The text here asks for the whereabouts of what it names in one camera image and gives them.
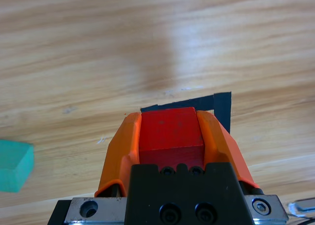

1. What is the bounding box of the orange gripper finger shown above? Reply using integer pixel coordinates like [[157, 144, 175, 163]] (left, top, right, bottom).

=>
[[196, 110, 263, 196], [94, 111, 143, 198]]

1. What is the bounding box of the red wooden block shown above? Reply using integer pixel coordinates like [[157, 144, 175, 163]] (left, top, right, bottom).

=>
[[138, 106, 205, 169]]

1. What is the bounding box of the green wooden block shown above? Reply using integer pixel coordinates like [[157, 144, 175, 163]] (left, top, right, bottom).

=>
[[0, 139, 34, 193]]

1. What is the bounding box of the black tape square outline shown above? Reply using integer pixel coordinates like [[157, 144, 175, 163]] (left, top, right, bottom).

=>
[[139, 91, 232, 135]]

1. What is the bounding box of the grey aluminium rail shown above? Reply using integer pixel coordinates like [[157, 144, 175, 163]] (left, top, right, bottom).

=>
[[288, 197, 315, 213]]

